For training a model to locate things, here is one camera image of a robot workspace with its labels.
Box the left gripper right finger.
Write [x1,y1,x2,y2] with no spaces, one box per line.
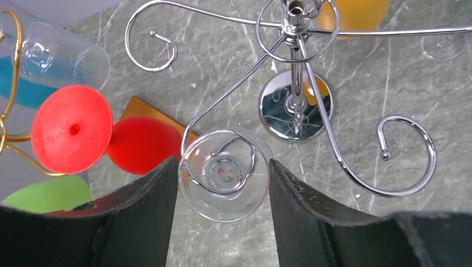
[269,160,471,266]

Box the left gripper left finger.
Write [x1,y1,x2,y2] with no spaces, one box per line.
[1,157,178,266]

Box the green plastic wine glass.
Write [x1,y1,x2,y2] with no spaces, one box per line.
[1,175,92,214]

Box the red plastic wine glass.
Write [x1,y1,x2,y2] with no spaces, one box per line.
[31,85,181,175]

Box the orange wooden rack base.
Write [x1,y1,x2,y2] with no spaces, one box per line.
[119,96,186,136]

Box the chrome wine glass rack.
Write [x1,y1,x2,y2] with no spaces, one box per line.
[124,0,472,199]

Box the gold wine glass rack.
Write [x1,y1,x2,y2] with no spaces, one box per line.
[0,8,65,177]

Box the blue plastic wine glass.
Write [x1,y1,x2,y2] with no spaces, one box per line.
[1,33,67,109]

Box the clear glass on gold rack front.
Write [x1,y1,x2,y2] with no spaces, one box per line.
[19,21,111,90]

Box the orange plastic wine glass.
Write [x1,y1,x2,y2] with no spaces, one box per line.
[316,0,390,31]

